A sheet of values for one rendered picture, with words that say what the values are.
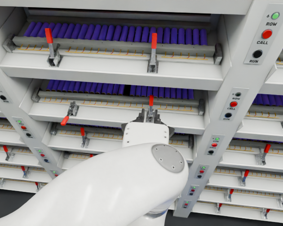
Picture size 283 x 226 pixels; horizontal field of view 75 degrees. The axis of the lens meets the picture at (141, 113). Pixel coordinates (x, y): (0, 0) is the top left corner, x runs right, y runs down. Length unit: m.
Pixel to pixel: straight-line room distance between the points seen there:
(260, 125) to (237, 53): 0.31
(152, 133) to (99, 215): 0.25
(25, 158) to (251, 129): 1.02
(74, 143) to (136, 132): 0.48
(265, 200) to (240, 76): 0.87
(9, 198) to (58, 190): 1.50
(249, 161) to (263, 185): 0.23
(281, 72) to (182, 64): 0.25
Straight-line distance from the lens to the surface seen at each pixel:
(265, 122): 0.72
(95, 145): 0.81
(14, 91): 0.70
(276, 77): 0.58
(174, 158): 0.24
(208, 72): 0.52
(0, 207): 1.70
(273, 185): 1.09
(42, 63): 0.60
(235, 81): 0.52
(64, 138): 0.87
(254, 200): 1.24
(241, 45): 0.47
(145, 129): 0.41
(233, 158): 0.83
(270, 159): 0.90
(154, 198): 0.21
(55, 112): 0.71
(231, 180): 1.01
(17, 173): 1.36
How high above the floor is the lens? 1.34
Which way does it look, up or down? 45 degrees down
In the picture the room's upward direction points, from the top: straight up
